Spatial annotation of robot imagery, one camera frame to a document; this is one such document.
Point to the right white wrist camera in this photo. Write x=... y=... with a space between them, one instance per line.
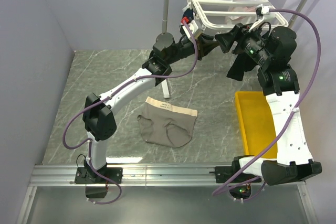
x=263 y=15

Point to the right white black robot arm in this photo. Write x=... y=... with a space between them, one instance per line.
x=294 y=161

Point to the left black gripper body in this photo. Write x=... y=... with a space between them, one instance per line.
x=184 y=50

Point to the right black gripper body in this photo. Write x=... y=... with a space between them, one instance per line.
x=251 y=43

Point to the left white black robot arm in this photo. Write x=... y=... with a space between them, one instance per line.
x=101 y=109

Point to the white pink underwear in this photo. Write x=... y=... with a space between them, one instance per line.
x=232 y=20

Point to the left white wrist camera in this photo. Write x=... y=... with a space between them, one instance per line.
x=190 y=27

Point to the yellow plastic tray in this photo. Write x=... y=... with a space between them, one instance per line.
x=255 y=121

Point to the white clip hanger frame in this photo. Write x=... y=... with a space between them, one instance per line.
x=231 y=3

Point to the grey underwear beige waistband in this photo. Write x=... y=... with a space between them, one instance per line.
x=165 y=124

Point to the navy blue underwear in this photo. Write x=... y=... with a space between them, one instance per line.
x=188 y=15

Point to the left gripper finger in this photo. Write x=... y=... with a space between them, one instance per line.
x=207 y=38
x=204 y=48

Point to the black underwear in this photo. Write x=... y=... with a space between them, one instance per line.
x=243 y=63

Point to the aluminium mounting rail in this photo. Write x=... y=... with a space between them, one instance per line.
x=160 y=193

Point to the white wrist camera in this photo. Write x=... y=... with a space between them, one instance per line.
x=190 y=27
x=263 y=15

